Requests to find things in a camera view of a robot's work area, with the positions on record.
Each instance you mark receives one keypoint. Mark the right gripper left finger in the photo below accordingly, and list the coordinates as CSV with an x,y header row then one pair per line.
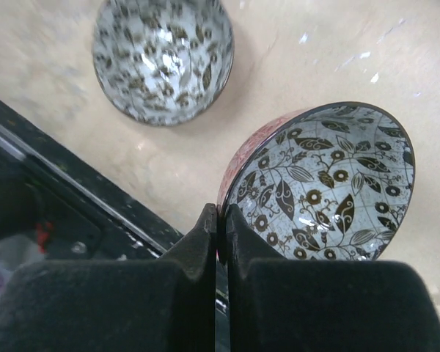
x,y
166,304

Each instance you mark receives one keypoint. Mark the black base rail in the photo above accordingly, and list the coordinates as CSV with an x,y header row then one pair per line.
x,y
55,206

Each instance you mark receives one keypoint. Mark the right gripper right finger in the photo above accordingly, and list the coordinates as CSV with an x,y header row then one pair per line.
x,y
278,304

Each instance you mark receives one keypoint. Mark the grey leaf bowl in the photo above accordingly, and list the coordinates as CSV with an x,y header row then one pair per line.
x,y
162,63
329,183

